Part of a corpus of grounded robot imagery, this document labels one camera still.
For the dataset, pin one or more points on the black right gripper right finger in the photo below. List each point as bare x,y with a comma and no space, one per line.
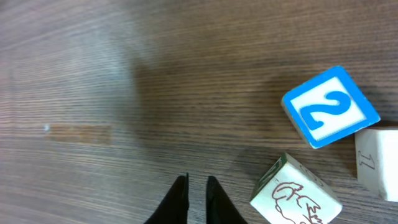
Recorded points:
219,208

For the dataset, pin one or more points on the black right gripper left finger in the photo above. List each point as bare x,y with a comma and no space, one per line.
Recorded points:
173,209

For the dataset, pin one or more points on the green side animal block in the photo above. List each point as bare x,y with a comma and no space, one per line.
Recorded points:
288,193

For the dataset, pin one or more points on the blue 2 number block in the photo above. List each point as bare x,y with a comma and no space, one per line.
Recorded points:
328,107

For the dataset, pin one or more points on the green Z letter block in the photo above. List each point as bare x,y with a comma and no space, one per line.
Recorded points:
376,159

